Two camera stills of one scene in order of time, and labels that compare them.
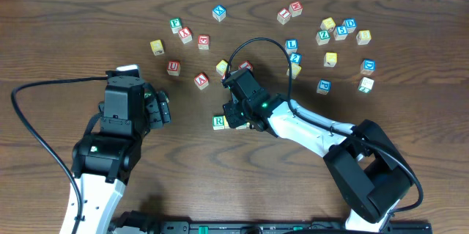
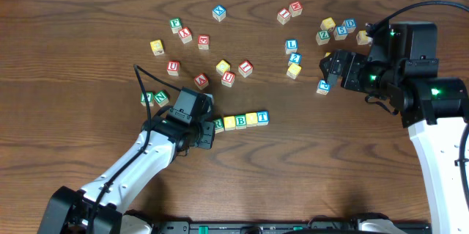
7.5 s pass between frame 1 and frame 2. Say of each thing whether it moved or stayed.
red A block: stayed
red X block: stayed
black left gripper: moved
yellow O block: stayed
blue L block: stayed
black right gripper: moved
